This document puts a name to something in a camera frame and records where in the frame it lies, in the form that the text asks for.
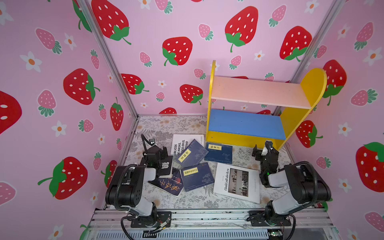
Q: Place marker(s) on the white book black spanish text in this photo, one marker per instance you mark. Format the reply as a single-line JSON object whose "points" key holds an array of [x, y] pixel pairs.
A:
{"points": [[181, 141]]}

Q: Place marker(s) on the navy book by shelf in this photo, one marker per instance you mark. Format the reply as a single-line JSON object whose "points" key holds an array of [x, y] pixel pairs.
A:
{"points": [[219, 153]]}

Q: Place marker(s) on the white Chokladfabriken photo book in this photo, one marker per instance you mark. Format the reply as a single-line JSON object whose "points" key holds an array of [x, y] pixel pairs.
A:
{"points": [[237, 182]]}

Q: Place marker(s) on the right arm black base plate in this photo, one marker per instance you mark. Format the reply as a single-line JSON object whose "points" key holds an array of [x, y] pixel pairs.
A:
{"points": [[263, 219]]}

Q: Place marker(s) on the aluminium front rail frame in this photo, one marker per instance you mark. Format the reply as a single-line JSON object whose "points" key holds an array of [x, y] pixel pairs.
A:
{"points": [[222, 224]]}

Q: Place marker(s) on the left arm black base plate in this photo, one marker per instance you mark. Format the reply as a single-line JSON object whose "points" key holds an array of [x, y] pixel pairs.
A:
{"points": [[158, 219]]}

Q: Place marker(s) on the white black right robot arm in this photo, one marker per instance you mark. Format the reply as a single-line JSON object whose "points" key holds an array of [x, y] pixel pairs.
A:
{"points": [[306, 187]]}

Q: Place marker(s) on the navy book yellow label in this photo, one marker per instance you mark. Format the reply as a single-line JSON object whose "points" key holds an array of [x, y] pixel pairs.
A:
{"points": [[192, 155], [197, 176]]}

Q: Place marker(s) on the yellow pink blue bookshelf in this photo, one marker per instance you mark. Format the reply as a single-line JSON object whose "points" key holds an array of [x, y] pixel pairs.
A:
{"points": [[245, 112]]}

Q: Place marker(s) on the black book white chinese title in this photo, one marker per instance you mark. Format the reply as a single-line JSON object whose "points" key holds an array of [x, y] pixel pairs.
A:
{"points": [[165, 169]]}

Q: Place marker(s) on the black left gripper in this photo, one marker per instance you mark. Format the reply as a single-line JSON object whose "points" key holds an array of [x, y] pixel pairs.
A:
{"points": [[163, 163]]}

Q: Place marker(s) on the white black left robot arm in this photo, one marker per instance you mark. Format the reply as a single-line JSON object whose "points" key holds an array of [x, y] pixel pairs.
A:
{"points": [[126, 187]]}

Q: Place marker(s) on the navy book lower yellow label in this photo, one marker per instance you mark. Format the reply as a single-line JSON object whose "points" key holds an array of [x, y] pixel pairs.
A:
{"points": [[197, 176]]}

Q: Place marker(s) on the dark book orange calligraphy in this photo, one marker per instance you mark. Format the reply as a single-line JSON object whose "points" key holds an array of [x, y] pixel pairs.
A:
{"points": [[172, 186]]}

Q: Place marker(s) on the navy book upper yellow label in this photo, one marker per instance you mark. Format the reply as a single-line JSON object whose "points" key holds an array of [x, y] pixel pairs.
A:
{"points": [[192, 155]]}

